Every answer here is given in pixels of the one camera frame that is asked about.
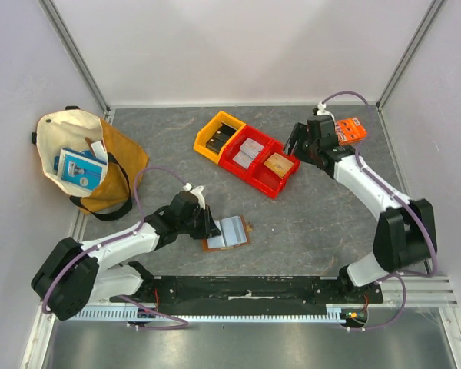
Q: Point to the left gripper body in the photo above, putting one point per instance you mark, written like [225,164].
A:
[197,221]

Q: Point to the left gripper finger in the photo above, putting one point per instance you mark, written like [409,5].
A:
[204,233]
[209,222]

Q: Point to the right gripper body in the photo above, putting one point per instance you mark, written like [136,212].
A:
[303,142]

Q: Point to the brown leather card holder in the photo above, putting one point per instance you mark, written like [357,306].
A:
[234,233]

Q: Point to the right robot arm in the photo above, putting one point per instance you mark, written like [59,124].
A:
[405,231]

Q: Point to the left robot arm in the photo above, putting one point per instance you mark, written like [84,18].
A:
[77,273]

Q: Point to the gold card stack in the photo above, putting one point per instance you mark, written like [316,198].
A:
[279,164]

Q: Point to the red bin with gold cards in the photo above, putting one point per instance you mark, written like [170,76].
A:
[263,179]

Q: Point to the silver card stack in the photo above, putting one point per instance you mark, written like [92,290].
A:
[247,152]

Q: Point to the red bin with silver cards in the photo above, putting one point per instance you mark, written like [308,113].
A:
[230,151]

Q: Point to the black card stack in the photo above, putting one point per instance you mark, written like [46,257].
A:
[221,136]

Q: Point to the orange printed box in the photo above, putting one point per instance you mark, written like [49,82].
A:
[350,131]

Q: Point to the yellow plastic bin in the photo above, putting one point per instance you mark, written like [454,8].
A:
[206,132]

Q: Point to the white and tan tote bag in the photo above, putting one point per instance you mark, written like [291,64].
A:
[82,131]

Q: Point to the blue and white booklet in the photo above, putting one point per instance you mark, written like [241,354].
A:
[83,171]

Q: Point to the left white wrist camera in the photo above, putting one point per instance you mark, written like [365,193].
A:
[198,192]

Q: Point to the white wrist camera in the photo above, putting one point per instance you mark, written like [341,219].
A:
[322,111]
[198,192]

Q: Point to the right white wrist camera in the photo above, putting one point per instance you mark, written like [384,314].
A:
[322,111]

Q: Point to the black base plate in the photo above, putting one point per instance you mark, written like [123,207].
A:
[170,290]

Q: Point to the aluminium frame rail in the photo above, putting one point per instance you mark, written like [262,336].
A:
[413,293]

